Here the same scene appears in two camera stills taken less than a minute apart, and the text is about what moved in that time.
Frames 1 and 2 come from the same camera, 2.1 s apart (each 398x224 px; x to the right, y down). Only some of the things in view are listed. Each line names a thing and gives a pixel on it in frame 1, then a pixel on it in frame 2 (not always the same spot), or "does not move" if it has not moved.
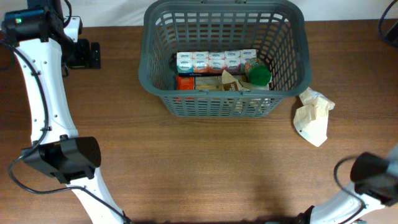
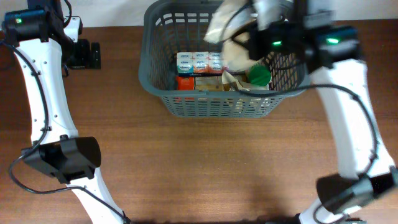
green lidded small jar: (259, 74) does not move
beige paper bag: (311, 121) to (235, 58)
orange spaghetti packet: (199, 83) does not move
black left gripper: (87, 60) does not move
